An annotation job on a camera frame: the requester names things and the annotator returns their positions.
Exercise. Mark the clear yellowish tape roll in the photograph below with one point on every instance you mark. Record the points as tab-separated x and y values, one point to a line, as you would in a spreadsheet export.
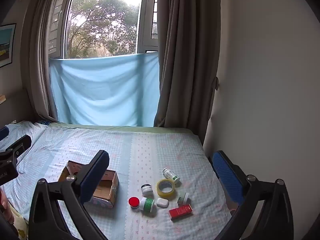
166	189

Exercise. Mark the wooden shelf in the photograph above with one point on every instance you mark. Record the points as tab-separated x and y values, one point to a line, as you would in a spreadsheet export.
2	99

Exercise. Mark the black lid white jar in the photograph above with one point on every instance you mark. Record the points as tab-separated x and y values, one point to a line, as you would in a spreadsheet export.
146	189

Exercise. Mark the green mattress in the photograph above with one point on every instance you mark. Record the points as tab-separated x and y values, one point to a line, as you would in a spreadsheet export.
125	128

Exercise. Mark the white earbuds case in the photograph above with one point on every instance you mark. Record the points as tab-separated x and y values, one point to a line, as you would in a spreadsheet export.
161	202

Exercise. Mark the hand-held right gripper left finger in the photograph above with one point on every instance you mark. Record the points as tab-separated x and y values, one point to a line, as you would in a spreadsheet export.
93	177

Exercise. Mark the person's left hand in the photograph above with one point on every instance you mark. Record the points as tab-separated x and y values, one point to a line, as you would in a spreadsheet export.
3	200

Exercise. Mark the cardboard box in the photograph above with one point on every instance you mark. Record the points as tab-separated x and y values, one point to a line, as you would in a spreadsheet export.
107	185

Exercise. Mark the window with grey frame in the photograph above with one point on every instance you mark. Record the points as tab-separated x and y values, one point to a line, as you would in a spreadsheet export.
105	17

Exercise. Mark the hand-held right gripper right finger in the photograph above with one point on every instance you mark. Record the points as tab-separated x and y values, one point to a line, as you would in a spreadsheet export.
227	177

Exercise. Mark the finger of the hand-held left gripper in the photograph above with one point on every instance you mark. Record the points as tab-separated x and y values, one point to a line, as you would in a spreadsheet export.
3	133
20	143

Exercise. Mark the red lid jar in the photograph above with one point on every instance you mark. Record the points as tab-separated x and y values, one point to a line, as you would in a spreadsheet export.
134	202

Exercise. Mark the red carton box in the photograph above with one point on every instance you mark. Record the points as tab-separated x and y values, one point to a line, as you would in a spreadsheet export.
180	211

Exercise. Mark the white bottle green label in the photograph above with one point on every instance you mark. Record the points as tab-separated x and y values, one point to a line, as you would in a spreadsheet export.
171	175

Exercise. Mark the light blue hanging cloth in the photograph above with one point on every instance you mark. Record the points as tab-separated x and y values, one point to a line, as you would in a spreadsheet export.
105	92

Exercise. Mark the brown curtain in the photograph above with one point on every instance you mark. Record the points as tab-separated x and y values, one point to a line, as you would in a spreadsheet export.
40	67
190	55

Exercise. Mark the dark blue patterned item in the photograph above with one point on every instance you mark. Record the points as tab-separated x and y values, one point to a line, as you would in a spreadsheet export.
44	122

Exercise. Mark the white jar green band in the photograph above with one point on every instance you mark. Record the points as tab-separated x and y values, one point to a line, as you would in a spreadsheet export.
147	203

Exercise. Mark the checked floral bed sheet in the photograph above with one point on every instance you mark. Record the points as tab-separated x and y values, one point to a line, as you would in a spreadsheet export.
150	150

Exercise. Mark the small white green jar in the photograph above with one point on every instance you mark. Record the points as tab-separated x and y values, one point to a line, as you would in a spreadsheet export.
183	198

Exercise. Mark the framed wall picture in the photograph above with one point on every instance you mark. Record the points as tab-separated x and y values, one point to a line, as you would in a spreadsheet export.
6	45

